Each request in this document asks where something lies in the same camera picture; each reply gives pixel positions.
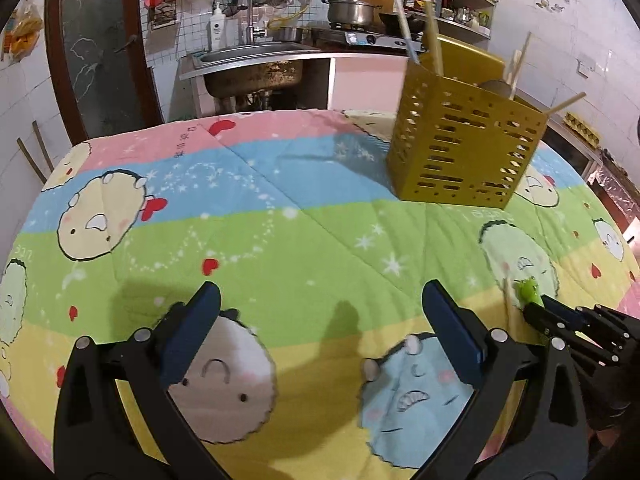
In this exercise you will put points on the red foil covered box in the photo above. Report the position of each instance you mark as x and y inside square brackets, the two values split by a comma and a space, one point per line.
[615, 195]

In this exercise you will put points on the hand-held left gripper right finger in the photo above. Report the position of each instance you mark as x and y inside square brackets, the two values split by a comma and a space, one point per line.
[455, 335]

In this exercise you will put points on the stainless steel pot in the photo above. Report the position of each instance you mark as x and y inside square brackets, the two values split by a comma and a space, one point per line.
[350, 10]

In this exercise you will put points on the black wok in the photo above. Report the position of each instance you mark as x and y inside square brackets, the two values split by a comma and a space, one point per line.
[400, 20]

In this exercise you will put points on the white wall socket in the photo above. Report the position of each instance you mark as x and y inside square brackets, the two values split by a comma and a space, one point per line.
[588, 70]

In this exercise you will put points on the dark door with frosted glass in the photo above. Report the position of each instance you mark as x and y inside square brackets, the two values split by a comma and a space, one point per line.
[100, 50]

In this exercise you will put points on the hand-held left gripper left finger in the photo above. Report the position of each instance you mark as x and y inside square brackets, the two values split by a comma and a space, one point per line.
[192, 332]

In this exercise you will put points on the wooden sticks against wall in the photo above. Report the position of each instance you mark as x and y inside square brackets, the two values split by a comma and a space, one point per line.
[37, 155]

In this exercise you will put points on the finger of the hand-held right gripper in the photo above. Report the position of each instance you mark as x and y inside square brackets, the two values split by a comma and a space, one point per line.
[567, 312]
[540, 322]

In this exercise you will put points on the white soap pump bottle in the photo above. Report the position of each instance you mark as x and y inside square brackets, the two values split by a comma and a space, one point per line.
[217, 27]

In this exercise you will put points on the cartoon printed blanket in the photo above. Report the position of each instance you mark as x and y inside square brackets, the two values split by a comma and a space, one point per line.
[300, 240]

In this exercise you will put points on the metal faucet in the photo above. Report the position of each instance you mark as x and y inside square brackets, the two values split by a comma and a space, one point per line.
[254, 15]

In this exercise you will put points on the thick pale wooden chopstick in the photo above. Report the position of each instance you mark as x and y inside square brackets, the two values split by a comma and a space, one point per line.
[433, 35]

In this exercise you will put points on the pink kitchen counter cabinet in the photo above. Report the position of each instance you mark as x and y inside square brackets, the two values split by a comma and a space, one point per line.
[360, 80]

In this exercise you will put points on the yellow plastic bags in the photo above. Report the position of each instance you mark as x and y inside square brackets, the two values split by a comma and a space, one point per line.
[22, 30]

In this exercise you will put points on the yellow egg carton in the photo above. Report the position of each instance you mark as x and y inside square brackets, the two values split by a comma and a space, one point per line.
[582, 127]

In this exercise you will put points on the yellow slotted utensil holder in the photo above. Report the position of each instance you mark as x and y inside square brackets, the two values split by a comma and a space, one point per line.
[450, 135]

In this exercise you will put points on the stainless steel sink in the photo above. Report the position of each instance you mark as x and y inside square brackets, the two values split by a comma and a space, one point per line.
[255, 65]

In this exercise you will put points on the wall shelf with bottles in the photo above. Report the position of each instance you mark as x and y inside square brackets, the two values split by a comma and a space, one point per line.
[450, 5]

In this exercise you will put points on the gas stove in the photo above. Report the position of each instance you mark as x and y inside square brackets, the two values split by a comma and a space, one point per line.
[365, 39]

